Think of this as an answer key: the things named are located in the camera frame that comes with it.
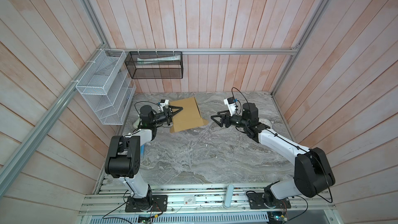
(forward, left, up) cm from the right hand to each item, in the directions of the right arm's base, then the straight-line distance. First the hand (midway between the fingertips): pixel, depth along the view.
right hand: (214, 115), depth 81 cm
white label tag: (-37, +13, -20) cm, 44 cm away
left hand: (0, +17, +1) cm, 17 cm away
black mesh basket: (+39, +39, +5) cm, 56 cm away
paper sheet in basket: (+30, +33, +14) cm, 47 cm away
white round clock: (+10, -36, -19) cm, 42 cm away
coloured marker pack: (-12, +42, -20) cm, 48 cm away
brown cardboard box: (-3, +13, +3) cm, 14 cm away
